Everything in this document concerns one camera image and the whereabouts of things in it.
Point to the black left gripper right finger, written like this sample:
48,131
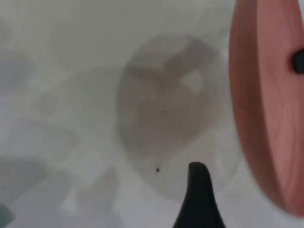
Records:
298,61

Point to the pink round plate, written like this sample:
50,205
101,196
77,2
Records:
261,95

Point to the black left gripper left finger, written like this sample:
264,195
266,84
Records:
199,202

